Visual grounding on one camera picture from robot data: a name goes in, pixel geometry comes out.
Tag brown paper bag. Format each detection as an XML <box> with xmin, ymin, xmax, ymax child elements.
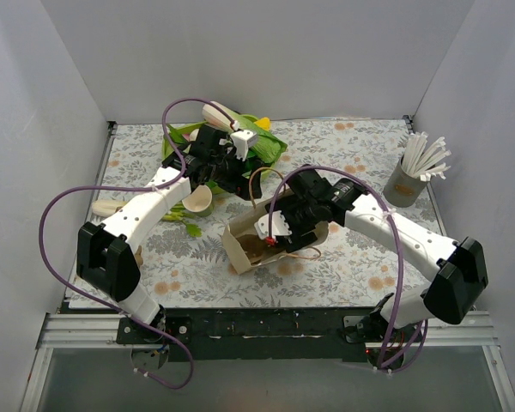
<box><xmin>221</xmin><ymin>170</ymin><xmax>333</xmax><ymax>275</ymax></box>

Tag brown cardboard cup carrier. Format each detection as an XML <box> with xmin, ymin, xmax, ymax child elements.
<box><xmin>238</xmin><ymin>234</ymin><xmax>267</xmax><ymax>264</ymax></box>

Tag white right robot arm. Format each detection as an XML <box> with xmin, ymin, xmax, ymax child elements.
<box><xmin>267</xmin><ymin>165</ymin><xmax>488</xmax><ymax>342</ymax></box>

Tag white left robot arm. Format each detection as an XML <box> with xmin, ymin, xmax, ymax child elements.
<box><xmin>76</xmin><ymin>125</ymin><xmax>258</xmax><ymax>343</ymax></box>

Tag green vegetable tray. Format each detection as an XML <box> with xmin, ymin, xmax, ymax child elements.
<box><xmin>165</xmin><ymin>115</ymin><xmax>287</xmax><ymax>201</ymax></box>

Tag floral table mat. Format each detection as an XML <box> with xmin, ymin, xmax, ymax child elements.
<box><xmin>68</xmin><ymin>118</ymin><xmax>464</xmax><ymax>309</ymax></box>

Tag napa cabbage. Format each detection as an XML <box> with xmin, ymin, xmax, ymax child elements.
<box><xmin>202</xmin><ymin>102</ymin><xmax>288</xmax><ymax>164</ymax></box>

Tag yellow pepper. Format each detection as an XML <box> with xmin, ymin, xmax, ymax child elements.
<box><xmin>254</xmin><ymin>117</ymin><xmax>271</xmax><ymax>131</ymax></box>

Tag white wrapped straws bundle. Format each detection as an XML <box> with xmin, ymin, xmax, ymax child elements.
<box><xmin>401</xmin><ymin>132</ymin><xmax>451</xmax><ymax>182</ymax></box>

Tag green celery stalks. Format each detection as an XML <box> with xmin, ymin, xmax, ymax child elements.
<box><xmin>91</xmin><ymin>199</ymin><xmax>202</xmax><ymax>238</ymax></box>

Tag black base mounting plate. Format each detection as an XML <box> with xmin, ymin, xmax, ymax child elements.
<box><xmin>116</xmin><ymin>306</ymin><xmax>387</xmax><ymax>365</ymax></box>

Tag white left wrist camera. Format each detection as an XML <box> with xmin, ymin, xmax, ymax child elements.
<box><xmin>230</xmin><ymin>120</ymin><xmax>258</xmax><ymax>161</ymax></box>

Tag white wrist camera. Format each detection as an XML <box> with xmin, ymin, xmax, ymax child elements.
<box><xmin>254</xmin><ymin>210</ymin><xmax>292</xmax><ymax>245</ymax></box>
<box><xmin>230</xmin><ymin>120</ymin><xmax>258</xmax><ymax>161</ymax></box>

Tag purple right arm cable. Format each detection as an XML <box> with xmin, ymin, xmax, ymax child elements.
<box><xmin>269</xmin><ymin>165</ymin><xmax>428</xmax><ymax>373</ymax></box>

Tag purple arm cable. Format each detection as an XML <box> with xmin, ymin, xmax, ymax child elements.
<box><xmin>269</xmin><ymin>165</ymin><xmax>428</xmax><ymax>373</ymax></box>
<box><xmin>39</xmin><ymin>97</ymin><xmax>241</xmax><ymax>391</ymax></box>

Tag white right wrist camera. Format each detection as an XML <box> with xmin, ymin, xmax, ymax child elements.
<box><xmin>254</xmin><ymin>210</ymin><xmax>292</xmax><ymax>245</ymax></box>

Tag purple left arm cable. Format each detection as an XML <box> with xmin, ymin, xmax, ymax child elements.
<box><xmin>39</xmin><ymin>97</ymin><xmax>241</xmax><ymax>391</ymax></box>

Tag aluminium frame rail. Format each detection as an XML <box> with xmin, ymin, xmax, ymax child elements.
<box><xmin>38</xmin><ymin>311</ymin><xmax>499</xmax><ymax>348</ymax></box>

